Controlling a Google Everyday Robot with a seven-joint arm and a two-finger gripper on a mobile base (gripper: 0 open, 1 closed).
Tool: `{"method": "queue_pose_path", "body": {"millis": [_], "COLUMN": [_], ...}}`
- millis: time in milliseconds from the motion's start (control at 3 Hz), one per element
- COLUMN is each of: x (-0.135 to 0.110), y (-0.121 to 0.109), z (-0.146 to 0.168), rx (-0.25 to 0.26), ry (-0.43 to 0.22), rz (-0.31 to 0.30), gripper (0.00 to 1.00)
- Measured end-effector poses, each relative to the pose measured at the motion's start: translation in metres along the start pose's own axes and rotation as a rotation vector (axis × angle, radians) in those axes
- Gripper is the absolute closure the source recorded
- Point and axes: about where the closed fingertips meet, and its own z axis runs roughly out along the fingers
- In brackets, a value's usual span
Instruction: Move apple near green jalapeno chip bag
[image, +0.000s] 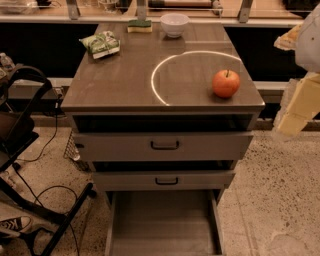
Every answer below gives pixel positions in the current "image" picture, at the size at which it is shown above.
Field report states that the grey drawer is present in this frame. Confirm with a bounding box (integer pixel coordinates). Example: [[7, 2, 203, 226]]
[[74, 132, 253, 162], [93, 170, 235, 191]]

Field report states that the top grey drawer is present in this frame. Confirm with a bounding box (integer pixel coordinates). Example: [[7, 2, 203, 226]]
[[74, 132, 253, 162]]

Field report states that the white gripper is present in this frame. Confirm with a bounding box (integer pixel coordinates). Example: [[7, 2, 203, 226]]
[[273, 4, 320, 137]]

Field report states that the middle grey drawer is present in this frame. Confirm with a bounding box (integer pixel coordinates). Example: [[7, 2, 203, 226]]
[[93, 170, 235, 191]]

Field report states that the wire mesh basket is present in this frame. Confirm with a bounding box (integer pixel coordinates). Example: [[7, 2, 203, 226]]
[[63, 133, 90, 172]]

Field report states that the black folding chair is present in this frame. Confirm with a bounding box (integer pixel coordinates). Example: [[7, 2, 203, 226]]
[[0, 63, 98, 256]]

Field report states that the green jalapeno chip bag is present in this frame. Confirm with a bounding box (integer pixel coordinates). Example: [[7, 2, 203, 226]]
[[80, 31, 120, 59]]

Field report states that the grey drawer cabinet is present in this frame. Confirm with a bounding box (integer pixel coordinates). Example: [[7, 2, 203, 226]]
[[60, 21, 267, 256]]

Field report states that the white bowl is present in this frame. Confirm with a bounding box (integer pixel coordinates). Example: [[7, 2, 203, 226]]
[[160, 13, 189, 38]]

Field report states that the red apple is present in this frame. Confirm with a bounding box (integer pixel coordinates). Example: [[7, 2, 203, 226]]
[[212, 69, 240, 98]]

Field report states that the black white sneaker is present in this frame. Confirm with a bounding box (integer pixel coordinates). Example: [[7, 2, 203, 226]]
[[0, 216, 32, 238]]

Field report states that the black floor cable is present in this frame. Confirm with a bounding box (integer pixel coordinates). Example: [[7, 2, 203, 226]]
[[13, 99, 81, 256]]

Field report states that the green yellow sponge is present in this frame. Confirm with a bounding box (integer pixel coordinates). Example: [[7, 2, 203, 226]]
[[127, 20, 152, 33]]

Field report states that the open bottom drawer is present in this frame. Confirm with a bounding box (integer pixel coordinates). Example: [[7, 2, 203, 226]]
[[105, 190, 225, 256]]

